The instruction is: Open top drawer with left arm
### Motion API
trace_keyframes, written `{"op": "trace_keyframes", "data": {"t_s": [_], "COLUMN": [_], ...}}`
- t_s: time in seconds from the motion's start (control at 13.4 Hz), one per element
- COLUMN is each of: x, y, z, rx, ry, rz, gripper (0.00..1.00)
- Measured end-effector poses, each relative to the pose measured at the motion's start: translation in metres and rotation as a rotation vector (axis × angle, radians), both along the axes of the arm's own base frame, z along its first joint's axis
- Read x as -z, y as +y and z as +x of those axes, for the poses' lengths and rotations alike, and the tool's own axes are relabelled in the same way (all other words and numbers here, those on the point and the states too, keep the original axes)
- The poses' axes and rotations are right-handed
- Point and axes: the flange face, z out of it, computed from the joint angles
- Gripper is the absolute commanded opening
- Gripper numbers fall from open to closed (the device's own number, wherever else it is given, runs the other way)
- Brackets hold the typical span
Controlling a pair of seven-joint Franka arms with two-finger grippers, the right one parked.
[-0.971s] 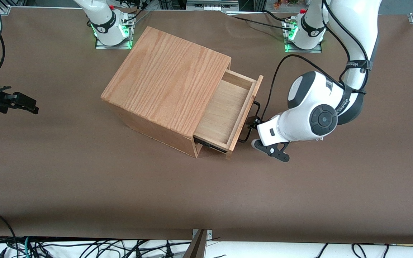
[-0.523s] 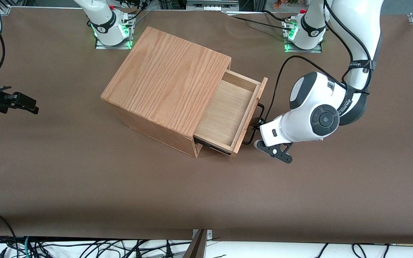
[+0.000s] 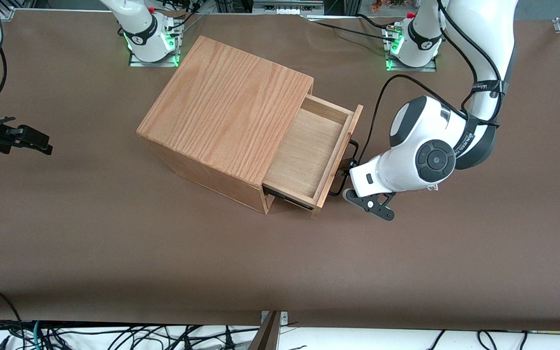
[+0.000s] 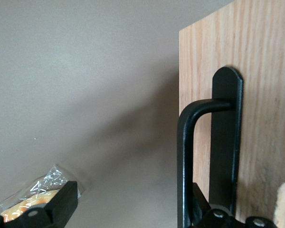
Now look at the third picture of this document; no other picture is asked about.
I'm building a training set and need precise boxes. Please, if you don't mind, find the wooden drawer with black handle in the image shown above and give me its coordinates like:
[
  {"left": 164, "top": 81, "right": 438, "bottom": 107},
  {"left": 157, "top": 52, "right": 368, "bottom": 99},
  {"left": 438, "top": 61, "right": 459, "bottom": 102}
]
[
  {"left": 262, "top": 94, "right": 364, "bottom": 218},
  {"left": 263, "top": 187, "right": 315, "bottom": 214}
]

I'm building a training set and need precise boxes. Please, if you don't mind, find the wooden drawer cabinet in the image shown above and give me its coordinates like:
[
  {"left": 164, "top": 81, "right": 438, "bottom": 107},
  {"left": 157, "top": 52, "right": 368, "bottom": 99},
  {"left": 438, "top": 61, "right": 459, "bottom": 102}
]
[{"left": 137, "top": 35, "right": 315, "bottom": 214}]

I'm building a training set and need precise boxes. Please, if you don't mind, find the grey metal equipment box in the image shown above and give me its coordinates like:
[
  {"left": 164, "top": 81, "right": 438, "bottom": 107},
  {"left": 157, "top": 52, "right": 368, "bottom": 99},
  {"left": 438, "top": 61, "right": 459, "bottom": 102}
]
[{"left": 252, "top": 0, "right": 325, "bottom": 15}]

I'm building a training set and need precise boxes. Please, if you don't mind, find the black cable to left gripper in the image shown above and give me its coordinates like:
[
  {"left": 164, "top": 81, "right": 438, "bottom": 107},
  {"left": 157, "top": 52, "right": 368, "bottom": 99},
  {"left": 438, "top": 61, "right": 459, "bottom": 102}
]
[{"left": 357, "top": 74, "right": 470, "bottom": 164}]

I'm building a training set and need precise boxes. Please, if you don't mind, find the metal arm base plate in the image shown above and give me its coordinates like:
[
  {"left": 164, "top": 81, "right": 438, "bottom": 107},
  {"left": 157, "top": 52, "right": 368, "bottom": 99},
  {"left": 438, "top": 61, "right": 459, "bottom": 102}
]
[
  {"left": 128, "top": 19, "right": 183, "bottom": 68},
  {"left": 385, "top": 27, "right": 438, "bottom": 73}
]

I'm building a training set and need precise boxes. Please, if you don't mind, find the black cable behind arm bases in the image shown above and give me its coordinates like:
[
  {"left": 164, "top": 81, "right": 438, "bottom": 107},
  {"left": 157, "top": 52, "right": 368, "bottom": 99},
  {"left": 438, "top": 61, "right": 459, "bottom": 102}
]
[{"left": 303, "top": 14, "right": 393, "bottom": 40}]

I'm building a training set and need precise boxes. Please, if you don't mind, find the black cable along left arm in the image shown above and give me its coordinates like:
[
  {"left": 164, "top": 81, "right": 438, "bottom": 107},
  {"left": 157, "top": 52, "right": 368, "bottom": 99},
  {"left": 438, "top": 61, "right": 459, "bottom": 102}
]
[{"left": 436, "top": 0, "right": 505, "bottom": 128}]

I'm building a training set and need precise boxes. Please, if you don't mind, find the black cable bundle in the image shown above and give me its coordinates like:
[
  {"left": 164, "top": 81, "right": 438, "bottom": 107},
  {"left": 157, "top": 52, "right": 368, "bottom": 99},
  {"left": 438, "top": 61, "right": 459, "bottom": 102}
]
[{"left": 42, "top": 325, "right": 261, "bottom": 350}]

